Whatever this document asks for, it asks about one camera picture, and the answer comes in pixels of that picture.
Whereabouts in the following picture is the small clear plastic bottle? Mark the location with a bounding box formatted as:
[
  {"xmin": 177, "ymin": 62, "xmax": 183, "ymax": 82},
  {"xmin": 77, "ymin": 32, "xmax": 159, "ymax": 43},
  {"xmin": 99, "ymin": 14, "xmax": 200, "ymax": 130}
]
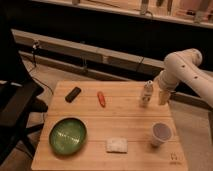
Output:
[{"xmin": 140, "ymin": 80, "xmax": 153, "ymax": 107}]

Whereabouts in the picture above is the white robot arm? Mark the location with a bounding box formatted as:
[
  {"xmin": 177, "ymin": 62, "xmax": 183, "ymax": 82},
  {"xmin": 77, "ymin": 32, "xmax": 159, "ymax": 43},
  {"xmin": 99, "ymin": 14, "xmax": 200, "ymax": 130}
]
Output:
[{"xmin": 155, "ymin": 48, "xmax": 213, "ymax": 108}]

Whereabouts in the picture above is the white paper cup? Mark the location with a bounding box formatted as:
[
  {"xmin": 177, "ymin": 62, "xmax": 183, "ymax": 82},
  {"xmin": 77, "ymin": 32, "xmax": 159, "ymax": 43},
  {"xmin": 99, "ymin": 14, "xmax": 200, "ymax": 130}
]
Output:
[{"xmin": 150, "ymin": 123, "xmax": 172, "ymax": 147}]

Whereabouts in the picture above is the orange carrot toy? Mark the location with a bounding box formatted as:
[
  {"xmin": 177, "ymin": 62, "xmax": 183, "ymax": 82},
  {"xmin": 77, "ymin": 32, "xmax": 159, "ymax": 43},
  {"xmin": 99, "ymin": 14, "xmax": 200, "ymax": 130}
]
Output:
[{"xmin": 97, "ymin": 91, "xmax": 106, "ymax": 108}]

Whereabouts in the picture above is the white folded cloth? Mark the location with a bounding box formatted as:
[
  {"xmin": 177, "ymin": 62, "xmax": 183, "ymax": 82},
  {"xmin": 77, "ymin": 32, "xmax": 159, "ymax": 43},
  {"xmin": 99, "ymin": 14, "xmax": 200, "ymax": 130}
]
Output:
[{"xmin": 106, "ymin": 138, "xmax": 128, "ymax": 153}]

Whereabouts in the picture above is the black rectangular block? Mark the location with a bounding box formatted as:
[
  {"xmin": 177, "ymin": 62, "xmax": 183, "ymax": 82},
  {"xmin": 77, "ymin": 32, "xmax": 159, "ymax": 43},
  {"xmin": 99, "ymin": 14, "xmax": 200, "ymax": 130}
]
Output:
[{"xmin": 65, "ymin": 87, "xmax": 81, "ymax": 103}]

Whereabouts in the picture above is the green round bowl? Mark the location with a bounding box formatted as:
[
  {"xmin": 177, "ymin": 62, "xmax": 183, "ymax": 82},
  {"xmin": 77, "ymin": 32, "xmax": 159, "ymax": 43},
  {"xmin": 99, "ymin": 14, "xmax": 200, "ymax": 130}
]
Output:
[{"xmin": 49, "ymin": 118, "xmax": 87, "ymax": 155}]

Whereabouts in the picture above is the black office chair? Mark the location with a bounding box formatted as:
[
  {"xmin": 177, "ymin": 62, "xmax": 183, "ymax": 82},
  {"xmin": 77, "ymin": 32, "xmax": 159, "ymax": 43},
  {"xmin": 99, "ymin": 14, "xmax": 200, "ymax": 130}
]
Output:
[{"xmin": 0, "ymin": 19, "xmax": 48, "ymax": 166}]

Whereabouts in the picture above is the black floor cable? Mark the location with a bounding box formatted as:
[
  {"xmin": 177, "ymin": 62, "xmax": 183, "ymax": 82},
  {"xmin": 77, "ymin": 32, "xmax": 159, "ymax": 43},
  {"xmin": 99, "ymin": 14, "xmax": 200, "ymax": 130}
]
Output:
[{"xmin": 20, "ymin": 40, "xmax": 54, "ymax": 95}]

